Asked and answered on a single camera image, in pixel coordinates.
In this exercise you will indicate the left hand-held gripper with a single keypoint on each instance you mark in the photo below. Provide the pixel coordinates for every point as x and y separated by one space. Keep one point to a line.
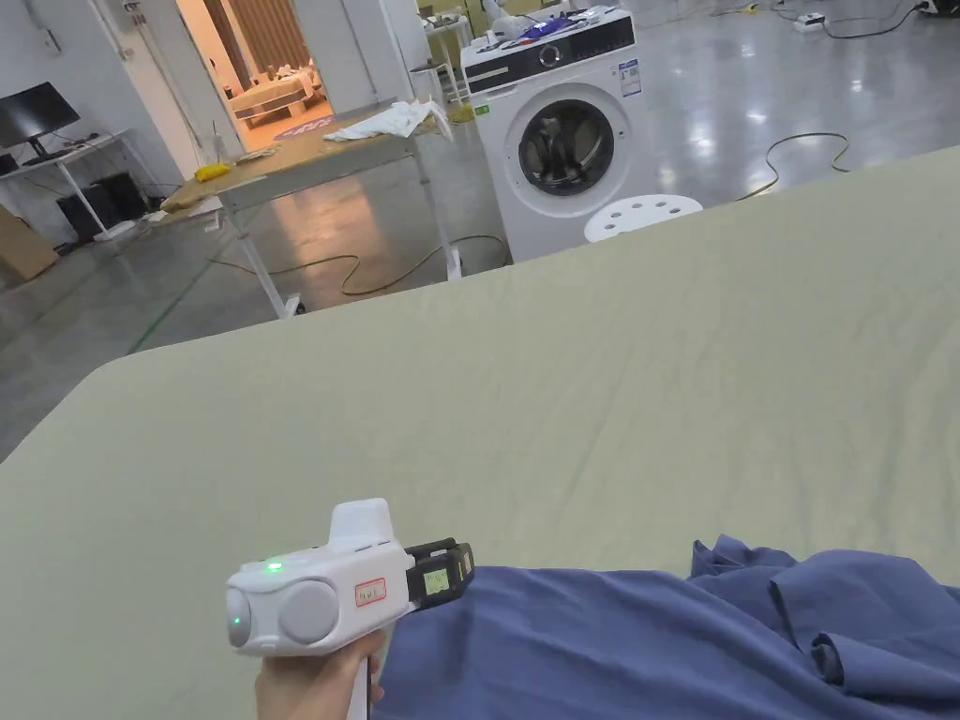
315 600

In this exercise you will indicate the dark blue shirt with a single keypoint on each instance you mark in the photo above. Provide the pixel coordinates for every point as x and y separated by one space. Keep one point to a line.
615 645

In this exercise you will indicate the person's left hand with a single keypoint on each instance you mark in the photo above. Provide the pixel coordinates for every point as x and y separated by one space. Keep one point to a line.
307 690

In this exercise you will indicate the bed with pale green sheet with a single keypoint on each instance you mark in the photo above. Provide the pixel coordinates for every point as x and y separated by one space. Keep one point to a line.
570 390

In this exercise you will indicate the white washing machine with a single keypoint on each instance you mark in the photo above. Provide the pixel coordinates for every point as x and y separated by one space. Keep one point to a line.
570 135

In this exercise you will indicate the black computer tower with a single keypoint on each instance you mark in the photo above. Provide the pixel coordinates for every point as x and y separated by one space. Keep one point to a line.
97 206

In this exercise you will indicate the brown carton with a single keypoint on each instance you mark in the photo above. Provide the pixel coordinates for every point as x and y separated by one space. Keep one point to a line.
22 247

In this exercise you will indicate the white desk with black monitor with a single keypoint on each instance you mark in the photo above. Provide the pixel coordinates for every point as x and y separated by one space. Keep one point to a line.
45 127

